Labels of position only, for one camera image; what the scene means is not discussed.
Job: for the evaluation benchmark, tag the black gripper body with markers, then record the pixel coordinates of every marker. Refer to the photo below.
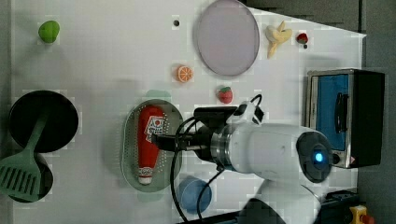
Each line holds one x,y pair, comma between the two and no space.
213,120

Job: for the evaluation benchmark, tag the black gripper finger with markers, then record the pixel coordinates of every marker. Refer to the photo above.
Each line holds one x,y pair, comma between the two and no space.
164,142

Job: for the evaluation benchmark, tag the red ketchup bottle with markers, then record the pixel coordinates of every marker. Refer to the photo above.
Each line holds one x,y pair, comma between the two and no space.
151,121

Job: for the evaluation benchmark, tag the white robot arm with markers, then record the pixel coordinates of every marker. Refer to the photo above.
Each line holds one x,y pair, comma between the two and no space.
292,160

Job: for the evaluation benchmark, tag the green oval strainer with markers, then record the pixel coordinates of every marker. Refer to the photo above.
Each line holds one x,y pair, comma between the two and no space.
129,152

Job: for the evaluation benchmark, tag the blue cup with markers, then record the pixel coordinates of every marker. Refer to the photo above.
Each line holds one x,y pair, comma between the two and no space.
188,192

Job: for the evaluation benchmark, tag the orange slice toy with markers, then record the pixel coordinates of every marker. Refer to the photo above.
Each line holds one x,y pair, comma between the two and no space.
184,74

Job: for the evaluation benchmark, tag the grey round plate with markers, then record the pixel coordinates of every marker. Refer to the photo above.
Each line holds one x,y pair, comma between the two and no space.
228,38

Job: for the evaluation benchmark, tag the peeled toy banana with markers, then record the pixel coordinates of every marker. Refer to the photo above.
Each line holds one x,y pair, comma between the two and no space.
276,37

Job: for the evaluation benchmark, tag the black round pan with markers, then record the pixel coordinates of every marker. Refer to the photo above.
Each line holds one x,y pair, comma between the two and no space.
61,125

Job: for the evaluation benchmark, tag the small red strawberry toy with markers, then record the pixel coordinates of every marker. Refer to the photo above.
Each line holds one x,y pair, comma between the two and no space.
302,38

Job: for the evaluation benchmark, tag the black toaster oven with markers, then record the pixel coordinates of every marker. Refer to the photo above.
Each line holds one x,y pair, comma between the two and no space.
347,106

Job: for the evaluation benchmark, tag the green slotted spatula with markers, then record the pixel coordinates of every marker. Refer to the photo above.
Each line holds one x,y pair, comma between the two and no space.
20,174

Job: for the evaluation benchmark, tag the green toy pear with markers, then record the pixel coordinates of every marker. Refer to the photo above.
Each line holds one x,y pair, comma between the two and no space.
48,31

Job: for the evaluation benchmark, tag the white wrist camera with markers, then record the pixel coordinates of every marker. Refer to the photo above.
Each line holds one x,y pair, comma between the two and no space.
248,111

